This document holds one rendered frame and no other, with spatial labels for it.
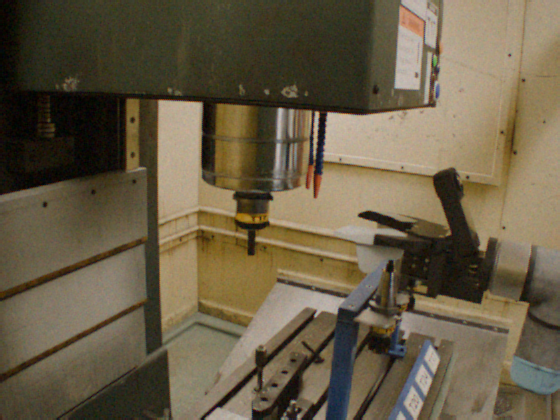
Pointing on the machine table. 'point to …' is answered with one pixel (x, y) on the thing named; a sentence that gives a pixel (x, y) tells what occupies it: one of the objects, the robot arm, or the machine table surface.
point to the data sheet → (416, 7)
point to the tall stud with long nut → (260, 364)
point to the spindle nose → (254, 148)
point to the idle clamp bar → (291, 374)
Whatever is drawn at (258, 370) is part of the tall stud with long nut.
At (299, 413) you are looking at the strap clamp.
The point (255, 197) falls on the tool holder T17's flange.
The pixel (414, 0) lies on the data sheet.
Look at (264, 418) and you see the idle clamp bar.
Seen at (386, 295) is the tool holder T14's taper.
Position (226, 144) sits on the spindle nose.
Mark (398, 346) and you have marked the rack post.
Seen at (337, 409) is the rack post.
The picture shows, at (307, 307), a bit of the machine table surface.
